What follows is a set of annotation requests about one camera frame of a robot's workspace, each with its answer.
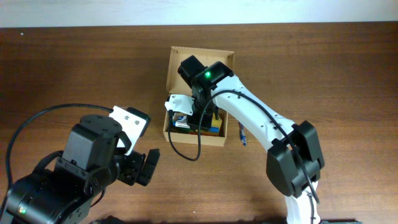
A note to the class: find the brown cardboard box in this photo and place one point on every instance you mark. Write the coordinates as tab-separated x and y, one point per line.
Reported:
176	85

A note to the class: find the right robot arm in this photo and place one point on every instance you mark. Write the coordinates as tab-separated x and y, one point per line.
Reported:
294	155

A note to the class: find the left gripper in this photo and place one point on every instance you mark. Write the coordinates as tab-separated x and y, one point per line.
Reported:
137	168

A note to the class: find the small blue white box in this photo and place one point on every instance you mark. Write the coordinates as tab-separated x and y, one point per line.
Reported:
181	122

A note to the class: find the blue ballpoint pen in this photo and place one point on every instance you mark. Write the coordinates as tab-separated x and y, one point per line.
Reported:
242	134

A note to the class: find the yellow spiral notepad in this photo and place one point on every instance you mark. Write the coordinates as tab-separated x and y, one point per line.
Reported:
216	121

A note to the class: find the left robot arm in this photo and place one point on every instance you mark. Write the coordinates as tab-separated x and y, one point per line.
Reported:
99	151

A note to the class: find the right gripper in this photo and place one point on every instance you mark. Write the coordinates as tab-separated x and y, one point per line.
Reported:
205	116

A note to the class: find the blue white marker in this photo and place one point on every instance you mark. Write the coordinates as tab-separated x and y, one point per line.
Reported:
211	131

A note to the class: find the green tape roll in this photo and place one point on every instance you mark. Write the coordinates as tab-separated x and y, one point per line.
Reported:
175	129

